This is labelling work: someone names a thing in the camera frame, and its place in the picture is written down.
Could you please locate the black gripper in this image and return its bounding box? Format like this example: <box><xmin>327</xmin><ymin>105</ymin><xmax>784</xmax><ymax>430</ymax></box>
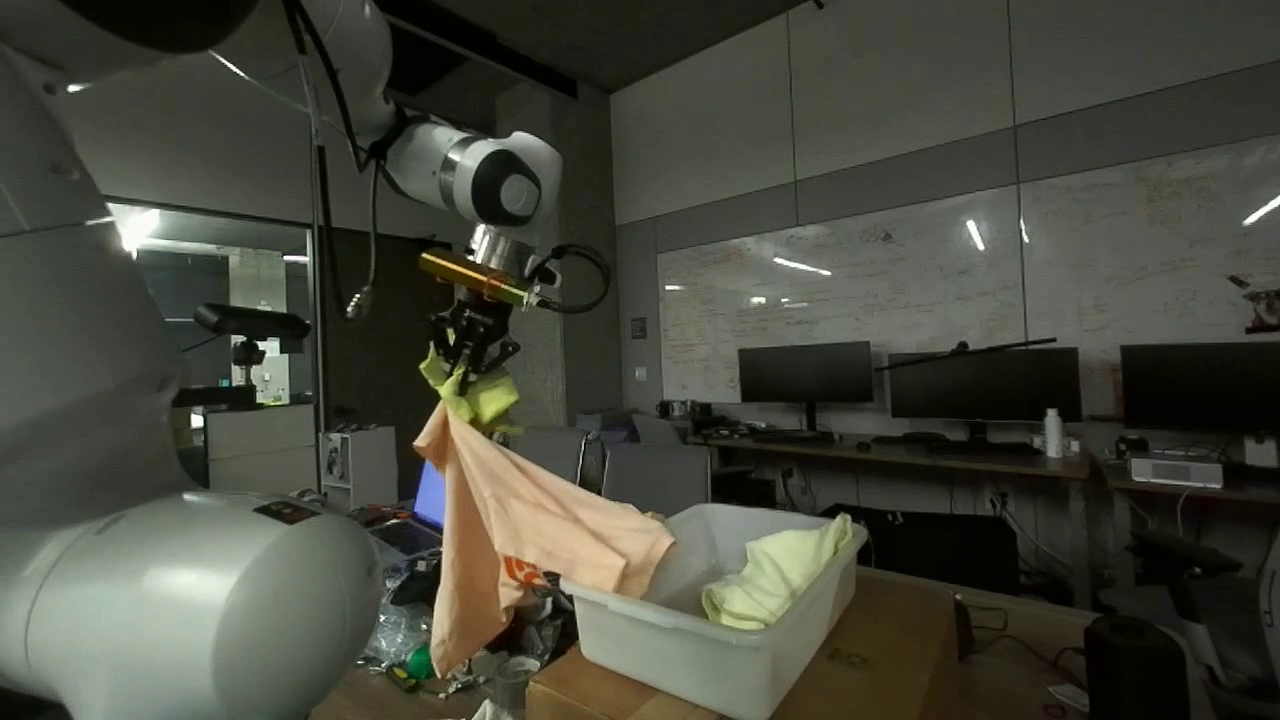
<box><xmin>425</xmin><ymin>295</ymin><xmax>522</xmax><ymax>396</ymax></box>

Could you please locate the peach t-shirt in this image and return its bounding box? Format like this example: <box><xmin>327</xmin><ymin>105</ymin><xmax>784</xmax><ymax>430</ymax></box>
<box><xmin>409</xmin><ymin>402</ymin><xmax>679</xmax><ymax>686</ymax></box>

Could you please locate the pale green towel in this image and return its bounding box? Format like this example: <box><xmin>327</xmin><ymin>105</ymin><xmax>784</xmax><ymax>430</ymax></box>
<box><xmin>697</xmin><ymin>508</ymin><xmax>858</xmax><ymax>636</ymax></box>

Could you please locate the white plastic storage bin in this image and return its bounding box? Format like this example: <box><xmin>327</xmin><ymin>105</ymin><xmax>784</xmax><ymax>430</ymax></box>
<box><xmin>554</xmin><ymin>499</ymin><xmax>870</xmax><ymax>720</ymax></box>

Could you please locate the open laptop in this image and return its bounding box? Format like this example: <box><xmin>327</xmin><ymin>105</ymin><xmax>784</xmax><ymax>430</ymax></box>
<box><xmin>409</xmin><ymin>456</ymin><xmax>452</xmax><ymax>531</ymax></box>

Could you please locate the white cabinet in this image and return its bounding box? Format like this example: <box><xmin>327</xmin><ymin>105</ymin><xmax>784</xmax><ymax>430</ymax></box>
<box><xmin>316</xmin><ymin>425</ymin><xmax>403</xmax><ymax>521</ymax></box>

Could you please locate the black computer monitor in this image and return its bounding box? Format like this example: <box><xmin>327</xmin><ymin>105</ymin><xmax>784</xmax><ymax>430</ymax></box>
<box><xmin>886</xmin><ymin>344</ymin><xmax>1083</xmax><ymax>430</ymax></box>
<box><xmin>735</xmin><ymin>341</ymin><xmax>880</xmax><ymax>407</ymax></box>
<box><xmin>1117</xmin><ymin>341</ymin><xmax>1280</xmax><ymax>437</ymax></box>

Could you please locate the long wooden desk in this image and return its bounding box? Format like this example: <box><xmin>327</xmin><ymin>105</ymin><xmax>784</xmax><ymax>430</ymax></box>
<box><xmin>712</xmin><ymin>431</ymin><xmax>1280</xmax><ymax>511</ymax></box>

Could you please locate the white desktop device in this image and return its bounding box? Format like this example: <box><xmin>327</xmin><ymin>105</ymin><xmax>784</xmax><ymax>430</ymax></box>
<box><xmin>1129</xmin><ymin>454</ymin><xmax>1227</xmax><ymax>492</ymax></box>

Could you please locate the black office chair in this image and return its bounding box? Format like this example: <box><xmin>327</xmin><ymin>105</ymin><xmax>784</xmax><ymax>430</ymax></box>
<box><xmin>1079</xmin><ymin>525</ymin><xmax>1280</xmax><ymax>720</ymax></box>

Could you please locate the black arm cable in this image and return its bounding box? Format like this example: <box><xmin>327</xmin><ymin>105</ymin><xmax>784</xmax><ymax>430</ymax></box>
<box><xmin>274</xmin><ymin>0</ymin><xmax>614</xmax><ymax>321</ymax></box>

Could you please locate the black camera on stand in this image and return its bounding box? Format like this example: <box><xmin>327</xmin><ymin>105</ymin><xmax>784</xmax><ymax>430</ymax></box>
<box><xmin>186</xmin><ymin>302</ymin><xmax>316</xmax><ymax>372</ymax></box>

